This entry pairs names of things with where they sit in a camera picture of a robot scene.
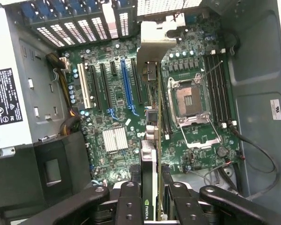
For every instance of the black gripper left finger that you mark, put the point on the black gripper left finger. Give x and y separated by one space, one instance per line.
128 206

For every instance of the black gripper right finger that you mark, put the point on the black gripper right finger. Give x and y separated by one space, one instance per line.
187 208

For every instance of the green motherboard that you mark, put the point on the green motherboard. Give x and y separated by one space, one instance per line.
173 150

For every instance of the metal socket cover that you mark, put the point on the metal socket cover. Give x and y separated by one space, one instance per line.
202 143

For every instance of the silver finned heat sink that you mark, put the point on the silver finned heat sink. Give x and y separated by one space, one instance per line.
115 140

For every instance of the CPU socket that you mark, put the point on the CPU socket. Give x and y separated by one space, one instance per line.
188 100

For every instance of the black plastic fan shroud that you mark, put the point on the black plastic fan shroud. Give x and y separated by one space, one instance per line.
14 175

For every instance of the long black expansion slot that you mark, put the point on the long black expansion slot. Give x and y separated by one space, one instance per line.
137 82
106 86
95 89

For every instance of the blue expansion slot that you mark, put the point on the blue expansion slot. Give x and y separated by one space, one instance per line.
126 84

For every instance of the white expansion slot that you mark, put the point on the white expansion slot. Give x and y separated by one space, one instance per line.
85 86

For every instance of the short black expansion slot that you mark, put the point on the short black expansion slot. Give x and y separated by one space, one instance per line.
113 68

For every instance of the thin metal locking lever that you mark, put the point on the thin metal locking lever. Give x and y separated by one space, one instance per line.
213 68

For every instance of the open black PC case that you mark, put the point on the open black PC case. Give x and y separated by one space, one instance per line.
255 70

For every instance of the white power connector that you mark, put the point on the white power connector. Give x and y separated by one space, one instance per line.
65 62

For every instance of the vented metal slot cover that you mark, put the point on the vented metal slot cover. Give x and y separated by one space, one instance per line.
99 28
50 37
62 34
124 24
87 30
75 32

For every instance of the blue card retention clip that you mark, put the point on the blue card retention clip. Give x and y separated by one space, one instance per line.
52 8
72 5
29 9
92 4

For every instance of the silver power supply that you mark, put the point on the silver power supply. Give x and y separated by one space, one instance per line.
4 42

